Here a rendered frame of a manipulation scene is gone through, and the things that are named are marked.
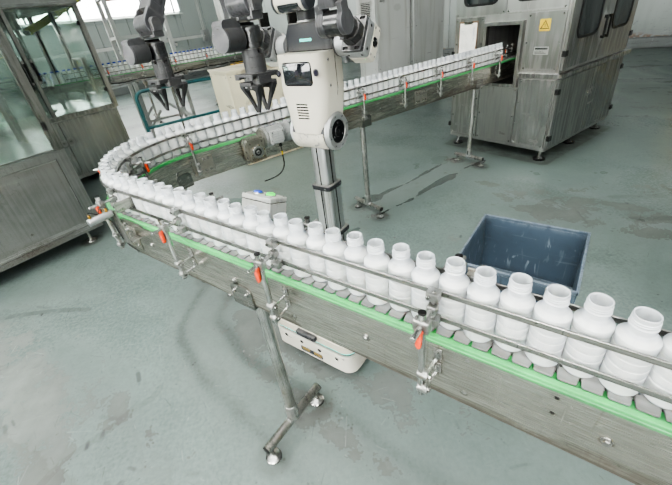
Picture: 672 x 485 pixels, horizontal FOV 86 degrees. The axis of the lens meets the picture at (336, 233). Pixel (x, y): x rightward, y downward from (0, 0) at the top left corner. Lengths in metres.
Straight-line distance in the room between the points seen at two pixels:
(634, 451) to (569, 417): 0.10
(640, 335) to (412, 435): 1.27
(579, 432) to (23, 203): 3.81
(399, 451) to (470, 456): 0.29
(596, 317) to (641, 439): 0.23
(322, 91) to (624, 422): 1.28
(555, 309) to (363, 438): 1.28
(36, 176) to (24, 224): 0.41
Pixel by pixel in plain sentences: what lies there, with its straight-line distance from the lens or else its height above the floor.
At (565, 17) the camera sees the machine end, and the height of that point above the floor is 1.35.
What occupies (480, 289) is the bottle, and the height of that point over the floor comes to 1.13.
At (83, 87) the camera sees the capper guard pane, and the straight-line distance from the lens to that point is 6.04.
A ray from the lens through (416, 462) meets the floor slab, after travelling 1.79.
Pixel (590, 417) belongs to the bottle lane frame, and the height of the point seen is 0.95.
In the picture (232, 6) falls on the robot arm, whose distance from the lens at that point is 1.05.
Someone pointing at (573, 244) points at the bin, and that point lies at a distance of 1.37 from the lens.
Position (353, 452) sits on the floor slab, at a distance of 1.81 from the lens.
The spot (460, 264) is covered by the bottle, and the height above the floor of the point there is 1.15.
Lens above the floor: 1.61
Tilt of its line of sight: 31 degrees down
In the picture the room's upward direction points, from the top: 8 degrees counter-clockwise
